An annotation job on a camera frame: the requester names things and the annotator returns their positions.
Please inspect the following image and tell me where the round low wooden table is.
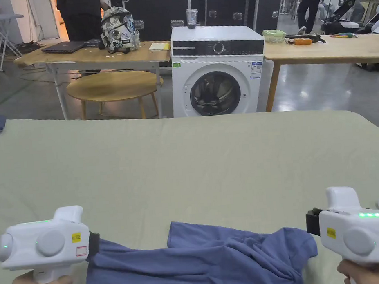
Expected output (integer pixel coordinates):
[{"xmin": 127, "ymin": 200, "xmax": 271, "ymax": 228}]
[{"xmin": 65, "ymin": 67, "xmax": 167, "ymax": 125}]

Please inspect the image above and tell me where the blue shirt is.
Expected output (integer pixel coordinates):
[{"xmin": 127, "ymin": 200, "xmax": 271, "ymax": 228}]
[{"xmin": 75, "ymin": 210, "xmax": 321, "ymax": 284}]

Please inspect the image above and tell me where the long wooden table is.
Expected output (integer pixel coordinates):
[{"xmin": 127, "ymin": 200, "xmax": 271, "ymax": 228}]
[{"xmin": 259, "ymin": 20, "xmax": 379, "ymax": 113}]

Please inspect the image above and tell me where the wooden folding table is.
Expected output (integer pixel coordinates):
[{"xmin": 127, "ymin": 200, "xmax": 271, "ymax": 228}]
[{"xmin": 10, "ymin": 1, "xmax": 177, "ymax": 125}]

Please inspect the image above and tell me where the white washing machine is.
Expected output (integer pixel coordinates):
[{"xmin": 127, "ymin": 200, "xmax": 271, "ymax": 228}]
[{"xmin": 165, "ymin": 3, "xmax": 270, "ymax": 119}]

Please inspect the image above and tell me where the person's right hand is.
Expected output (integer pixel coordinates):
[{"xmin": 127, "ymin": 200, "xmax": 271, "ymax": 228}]
[{"xmin": 336, "ymin": 257, "xmax": 379, "ymax": 284}]

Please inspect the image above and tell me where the bed with pale green sheet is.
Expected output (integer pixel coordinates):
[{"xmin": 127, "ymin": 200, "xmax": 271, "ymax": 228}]
[{"xmin": 0, "ymin": 90, "xmax": 379, "ymax": 284}]

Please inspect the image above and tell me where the black flight case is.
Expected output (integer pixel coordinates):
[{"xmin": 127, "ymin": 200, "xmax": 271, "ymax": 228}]
[{"xmin": 109, "ymin": 0, "xmax": 289, "ymax": 45}]

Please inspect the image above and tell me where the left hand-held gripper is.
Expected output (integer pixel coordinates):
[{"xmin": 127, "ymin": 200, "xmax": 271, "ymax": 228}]
[{"xmin": 0, "ymin": 204, "xmax": 104, "ymax": 284}]

